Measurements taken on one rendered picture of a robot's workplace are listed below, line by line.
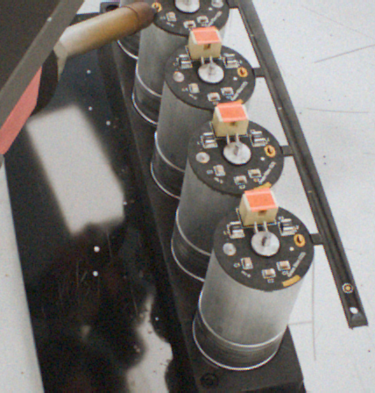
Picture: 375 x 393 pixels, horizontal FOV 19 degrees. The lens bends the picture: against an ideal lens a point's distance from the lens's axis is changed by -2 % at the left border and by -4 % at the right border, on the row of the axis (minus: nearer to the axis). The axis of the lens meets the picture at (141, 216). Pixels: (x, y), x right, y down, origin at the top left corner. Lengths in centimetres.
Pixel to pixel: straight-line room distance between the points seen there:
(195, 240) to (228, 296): 3
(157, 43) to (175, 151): 3
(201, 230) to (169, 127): 3
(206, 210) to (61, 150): 7
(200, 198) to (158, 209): 4
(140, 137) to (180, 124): 4
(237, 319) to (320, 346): 6
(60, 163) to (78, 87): 3
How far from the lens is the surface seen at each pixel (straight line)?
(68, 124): 36
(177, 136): 32
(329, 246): 28
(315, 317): 34
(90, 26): 29
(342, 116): 40
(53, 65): 26
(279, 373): 31
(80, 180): 35
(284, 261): 28
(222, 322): 29
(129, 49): 37
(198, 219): 30
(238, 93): 31
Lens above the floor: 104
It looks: 54 degrees down
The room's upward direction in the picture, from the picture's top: 9 degrees clockwise
